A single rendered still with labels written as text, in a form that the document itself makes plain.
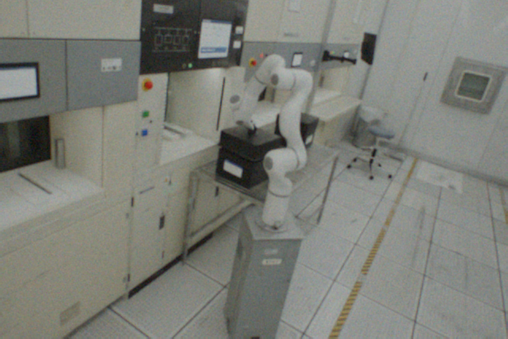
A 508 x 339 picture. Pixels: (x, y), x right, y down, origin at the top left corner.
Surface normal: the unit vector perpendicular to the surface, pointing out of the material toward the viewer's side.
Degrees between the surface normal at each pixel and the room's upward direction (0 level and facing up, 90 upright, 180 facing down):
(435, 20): 90
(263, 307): 90
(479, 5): 90
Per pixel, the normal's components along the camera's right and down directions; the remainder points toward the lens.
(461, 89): -0.50, 0.25
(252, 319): 0.25, 0.41
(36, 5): 0.85, 0.33
